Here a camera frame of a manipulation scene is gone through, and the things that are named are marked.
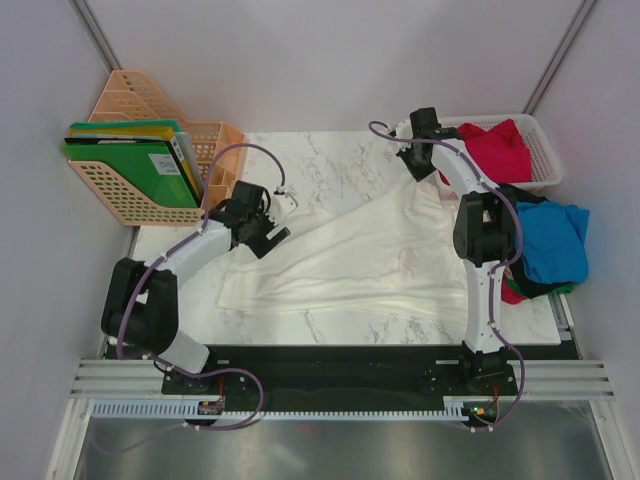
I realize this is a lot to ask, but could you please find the white t shirt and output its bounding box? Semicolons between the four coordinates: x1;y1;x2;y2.
218;179;467;325

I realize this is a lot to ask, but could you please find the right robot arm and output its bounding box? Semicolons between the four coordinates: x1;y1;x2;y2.
394;107;521;394

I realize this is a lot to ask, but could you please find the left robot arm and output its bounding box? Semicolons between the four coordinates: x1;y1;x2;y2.
101;181;298;393

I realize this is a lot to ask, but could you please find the red t shirt in basket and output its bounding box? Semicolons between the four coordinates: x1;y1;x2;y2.
457;119;533;184

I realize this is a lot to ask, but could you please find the peach plastic file organizer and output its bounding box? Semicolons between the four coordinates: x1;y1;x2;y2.
61;70;246;226

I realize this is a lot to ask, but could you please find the black t shirt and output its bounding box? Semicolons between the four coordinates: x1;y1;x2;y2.
503;186;548;294

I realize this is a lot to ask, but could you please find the green file folder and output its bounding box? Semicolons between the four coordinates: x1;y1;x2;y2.
63;118;201;208

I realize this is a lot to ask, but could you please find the white plastic basket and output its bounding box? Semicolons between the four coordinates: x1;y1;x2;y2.
440;114;563;192

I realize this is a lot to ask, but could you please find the blue t shirt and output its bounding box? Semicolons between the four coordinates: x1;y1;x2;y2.
517;200;590;284

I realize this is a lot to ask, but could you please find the red t shirt on table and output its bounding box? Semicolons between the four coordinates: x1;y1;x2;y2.
501;277;526;305

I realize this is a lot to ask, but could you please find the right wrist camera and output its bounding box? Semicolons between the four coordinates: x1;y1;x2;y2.
388;119;413;139

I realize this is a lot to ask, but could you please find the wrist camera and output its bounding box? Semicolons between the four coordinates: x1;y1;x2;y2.
272;186;298;214
388;119;413;139

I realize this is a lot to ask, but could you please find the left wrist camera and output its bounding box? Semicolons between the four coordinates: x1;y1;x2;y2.
272;186;298;214

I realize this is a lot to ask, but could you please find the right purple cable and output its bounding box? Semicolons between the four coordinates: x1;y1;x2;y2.
368;120;526;434

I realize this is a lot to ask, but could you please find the purple cable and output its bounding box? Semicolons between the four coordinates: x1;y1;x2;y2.
368;120;526;434
92;143;287;456

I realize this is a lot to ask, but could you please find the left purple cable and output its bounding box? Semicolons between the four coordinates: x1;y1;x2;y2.
92;143;287;456

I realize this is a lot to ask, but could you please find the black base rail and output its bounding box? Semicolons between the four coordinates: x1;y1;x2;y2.
107;343;581;412

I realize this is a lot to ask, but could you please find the white slotted cable duct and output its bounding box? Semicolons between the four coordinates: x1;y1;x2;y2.
91;398;472;422

